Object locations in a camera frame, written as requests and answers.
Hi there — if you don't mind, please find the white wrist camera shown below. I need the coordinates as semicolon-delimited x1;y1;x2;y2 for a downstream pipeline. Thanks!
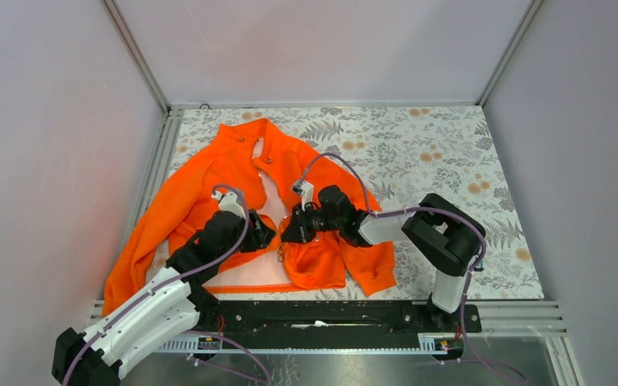
291;180;314;211
212;191;248;218

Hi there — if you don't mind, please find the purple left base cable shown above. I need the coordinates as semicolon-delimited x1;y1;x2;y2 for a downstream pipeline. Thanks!
180;330;274;384

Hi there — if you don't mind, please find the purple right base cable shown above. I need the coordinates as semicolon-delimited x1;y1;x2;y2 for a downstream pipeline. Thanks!
439;271;529;386

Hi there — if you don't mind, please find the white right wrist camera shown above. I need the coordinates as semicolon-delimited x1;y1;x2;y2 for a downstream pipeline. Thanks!
291;180;314;211

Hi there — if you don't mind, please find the orange zip jacket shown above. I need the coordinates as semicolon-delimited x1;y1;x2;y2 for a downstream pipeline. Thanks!
102;118;396;314

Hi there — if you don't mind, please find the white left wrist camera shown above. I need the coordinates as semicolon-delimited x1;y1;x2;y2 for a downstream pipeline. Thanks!
212;191;248;218

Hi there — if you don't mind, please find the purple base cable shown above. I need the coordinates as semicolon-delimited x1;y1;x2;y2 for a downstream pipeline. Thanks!
439;271;529;386
180;330;274;384

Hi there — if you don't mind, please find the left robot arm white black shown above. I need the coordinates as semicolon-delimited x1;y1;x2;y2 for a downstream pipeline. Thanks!
51;210;276;385

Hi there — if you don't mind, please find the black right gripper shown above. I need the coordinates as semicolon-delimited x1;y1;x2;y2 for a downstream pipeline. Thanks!
281;201;343;245

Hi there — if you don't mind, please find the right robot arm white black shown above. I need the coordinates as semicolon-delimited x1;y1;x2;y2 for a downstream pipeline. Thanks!
281;182;485;331

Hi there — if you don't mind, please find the floral patterned table mat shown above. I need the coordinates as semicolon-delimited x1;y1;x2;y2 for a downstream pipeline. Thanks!
169;106;543;300

